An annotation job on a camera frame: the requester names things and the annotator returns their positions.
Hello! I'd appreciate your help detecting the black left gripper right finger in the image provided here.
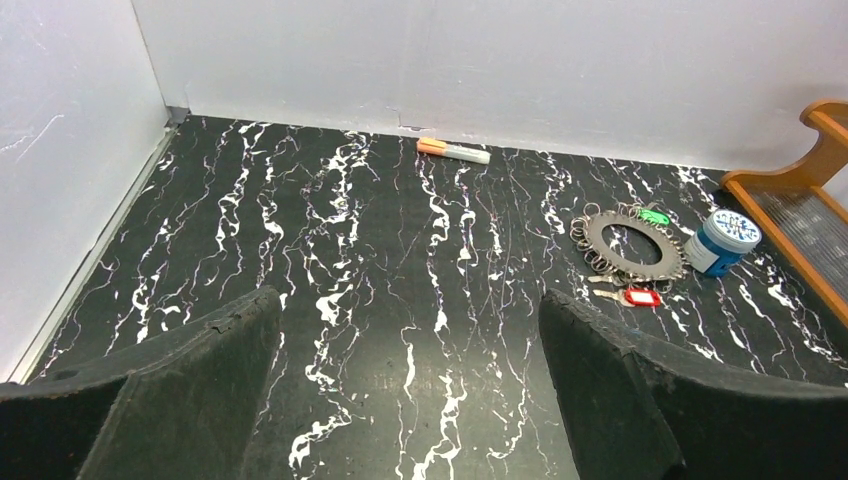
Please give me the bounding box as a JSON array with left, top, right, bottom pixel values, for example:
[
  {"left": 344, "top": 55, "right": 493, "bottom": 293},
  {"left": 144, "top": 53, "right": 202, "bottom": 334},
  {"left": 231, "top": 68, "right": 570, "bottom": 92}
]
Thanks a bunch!
[{"left": 538, "top": 289, "right": 847, "bottom": 479}]

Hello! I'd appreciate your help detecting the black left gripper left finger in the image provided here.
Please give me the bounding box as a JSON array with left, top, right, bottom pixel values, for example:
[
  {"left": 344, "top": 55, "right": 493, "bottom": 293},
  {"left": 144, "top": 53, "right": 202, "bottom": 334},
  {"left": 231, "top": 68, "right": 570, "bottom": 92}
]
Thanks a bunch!
[{"left": 1, "top": 286, "right": 282, "bottom": 479}]

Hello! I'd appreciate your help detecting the red tagged key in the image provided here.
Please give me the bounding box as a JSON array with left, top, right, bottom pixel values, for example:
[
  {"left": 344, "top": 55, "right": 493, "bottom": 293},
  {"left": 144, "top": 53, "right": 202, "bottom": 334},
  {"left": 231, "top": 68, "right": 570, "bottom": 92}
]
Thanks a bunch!
[{"left": 592, "top": 288, "right": 662, "bottom": 308}]

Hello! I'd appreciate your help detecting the round metal key organizer disc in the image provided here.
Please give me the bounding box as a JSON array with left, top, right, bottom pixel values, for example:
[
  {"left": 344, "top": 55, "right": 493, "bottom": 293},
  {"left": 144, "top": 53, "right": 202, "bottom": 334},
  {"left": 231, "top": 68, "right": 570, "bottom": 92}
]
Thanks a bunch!
[{"left": 569, "top": 204, "right": 686, "bottom": 284}]

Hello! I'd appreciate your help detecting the green tagged key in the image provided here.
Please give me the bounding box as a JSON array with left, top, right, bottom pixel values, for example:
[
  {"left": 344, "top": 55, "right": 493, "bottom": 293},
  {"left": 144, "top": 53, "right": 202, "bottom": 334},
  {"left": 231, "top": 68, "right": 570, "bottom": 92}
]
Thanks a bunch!
[{"left": 638, "top": 208, "right": 671, "bottom": 227}]

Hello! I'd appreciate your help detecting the blue white paint jar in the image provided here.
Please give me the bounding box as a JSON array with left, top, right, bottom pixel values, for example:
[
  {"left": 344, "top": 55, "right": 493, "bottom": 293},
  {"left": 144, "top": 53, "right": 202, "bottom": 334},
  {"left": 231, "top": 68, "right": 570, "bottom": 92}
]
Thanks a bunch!
[{"left": 683, "top": 209, "right": 762, "bottom": 277}]

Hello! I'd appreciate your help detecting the orange wooden tiered rack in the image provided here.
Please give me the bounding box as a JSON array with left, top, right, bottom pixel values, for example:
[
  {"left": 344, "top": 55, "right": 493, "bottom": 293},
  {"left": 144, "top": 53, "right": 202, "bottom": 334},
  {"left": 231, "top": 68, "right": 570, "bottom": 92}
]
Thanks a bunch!
[{"left": 721, "top": 99, "right": 847, "bottom": 324}]

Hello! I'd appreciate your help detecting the orange white marker pen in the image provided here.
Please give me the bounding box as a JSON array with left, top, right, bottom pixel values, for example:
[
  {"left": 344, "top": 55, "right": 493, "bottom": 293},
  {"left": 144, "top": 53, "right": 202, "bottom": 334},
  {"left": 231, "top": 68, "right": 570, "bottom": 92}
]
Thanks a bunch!
[{"left": 416, "top": 137, "right": 491, "bottom": 165}]

